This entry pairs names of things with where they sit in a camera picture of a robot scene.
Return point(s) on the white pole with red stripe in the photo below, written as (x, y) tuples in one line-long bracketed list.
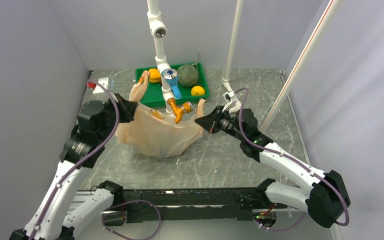
[(322, 23)]

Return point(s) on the yellow fake lemon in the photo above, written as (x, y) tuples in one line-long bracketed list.
[(197, 91)]

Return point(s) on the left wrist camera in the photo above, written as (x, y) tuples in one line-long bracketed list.
[(98, 88)]

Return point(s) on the translucent orange plastic bag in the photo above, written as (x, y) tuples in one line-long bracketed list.
[(154, 133)]

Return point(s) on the white PVC pipe frame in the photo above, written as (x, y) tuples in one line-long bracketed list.
[(158, 31)]

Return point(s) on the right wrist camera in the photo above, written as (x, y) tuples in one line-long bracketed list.
[(232, 103)]

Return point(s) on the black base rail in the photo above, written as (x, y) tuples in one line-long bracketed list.
[(238, 203)]

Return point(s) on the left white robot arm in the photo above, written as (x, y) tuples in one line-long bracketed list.
[(52, 220)]

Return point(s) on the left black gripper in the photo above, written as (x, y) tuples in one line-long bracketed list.
[(127, 108)]

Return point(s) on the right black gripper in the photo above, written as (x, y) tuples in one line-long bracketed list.
[(210, 122)]

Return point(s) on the green fake melon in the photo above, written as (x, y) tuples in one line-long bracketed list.
[(188, 76)]

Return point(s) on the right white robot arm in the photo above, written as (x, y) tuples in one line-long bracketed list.
[(322, 195)]

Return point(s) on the blue tap handle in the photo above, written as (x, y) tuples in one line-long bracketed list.
[(171, 77)]

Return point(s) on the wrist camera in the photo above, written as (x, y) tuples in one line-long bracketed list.
[(98, 88), (232, 103)]

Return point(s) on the yellow fake bell pepper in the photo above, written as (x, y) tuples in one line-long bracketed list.
[(154, 76)]

